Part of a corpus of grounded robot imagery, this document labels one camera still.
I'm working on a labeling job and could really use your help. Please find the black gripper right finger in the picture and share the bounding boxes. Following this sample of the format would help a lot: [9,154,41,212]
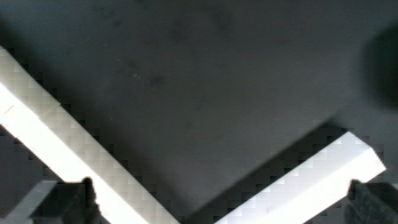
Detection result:
[345,180,398,224]

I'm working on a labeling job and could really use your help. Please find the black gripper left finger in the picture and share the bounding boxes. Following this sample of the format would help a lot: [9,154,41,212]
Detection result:
[0,177,102,224]

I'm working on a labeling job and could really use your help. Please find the white U-shaped frame barrier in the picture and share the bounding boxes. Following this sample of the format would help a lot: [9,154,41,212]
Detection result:
[0,47,386,224]

